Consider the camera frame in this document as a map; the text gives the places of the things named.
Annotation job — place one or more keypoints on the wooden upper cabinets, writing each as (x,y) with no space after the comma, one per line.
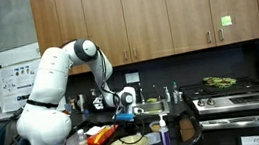
(162,14)

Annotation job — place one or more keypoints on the printed paper sheet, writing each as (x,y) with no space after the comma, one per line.
(71,142)

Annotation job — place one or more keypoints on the purple pump bottle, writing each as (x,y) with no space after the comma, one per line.
(166,141)

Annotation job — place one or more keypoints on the white research poster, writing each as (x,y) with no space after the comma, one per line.
(17,85)

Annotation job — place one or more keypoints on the clear plastic lid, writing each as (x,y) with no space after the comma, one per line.
(153,139)

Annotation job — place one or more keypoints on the white cup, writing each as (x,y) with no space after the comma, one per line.
(181,96)

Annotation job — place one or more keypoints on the clear spray bottle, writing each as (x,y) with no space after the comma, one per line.
(176,95)

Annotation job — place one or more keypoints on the steel gas stove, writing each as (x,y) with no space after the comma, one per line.
(241,108)

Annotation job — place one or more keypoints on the white soap dispenser bottle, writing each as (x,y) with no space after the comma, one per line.
(167,95)

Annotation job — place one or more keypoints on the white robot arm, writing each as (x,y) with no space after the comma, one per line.
(53,79)

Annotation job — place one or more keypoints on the small sticky note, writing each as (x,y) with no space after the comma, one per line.
(226,20)

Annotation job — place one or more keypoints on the chrome faucet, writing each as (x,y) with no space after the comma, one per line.
(142,96)

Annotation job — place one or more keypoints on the orange chip bag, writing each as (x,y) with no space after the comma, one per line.
(106,137)

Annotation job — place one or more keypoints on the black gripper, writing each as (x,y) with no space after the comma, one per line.
(133,124)

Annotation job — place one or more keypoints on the small white wall notice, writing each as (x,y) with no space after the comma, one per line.
(132,77)

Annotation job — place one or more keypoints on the whiteboard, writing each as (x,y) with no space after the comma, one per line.
(3,57)

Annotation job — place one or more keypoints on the white mug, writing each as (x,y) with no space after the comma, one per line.
(140,109)

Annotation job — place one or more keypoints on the yellow sponge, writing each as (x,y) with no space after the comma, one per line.
(152,100)

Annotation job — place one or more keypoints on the steel stove knob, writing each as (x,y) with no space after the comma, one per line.
(201,103)
(210,101)

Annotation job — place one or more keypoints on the steel sink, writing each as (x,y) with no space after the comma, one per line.
(156,107)

